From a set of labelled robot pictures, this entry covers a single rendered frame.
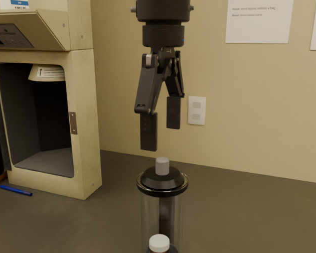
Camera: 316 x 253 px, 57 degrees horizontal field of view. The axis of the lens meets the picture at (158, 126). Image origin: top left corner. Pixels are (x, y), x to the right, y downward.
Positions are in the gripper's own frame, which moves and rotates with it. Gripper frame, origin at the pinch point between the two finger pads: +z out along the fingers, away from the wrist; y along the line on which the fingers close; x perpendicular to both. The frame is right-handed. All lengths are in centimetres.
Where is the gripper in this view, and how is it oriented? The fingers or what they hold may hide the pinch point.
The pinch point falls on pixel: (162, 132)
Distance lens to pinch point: 57.8
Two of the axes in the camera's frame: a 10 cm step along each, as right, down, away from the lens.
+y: -3.7, 2.8, -8.9
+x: 9.3, 1.1, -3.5
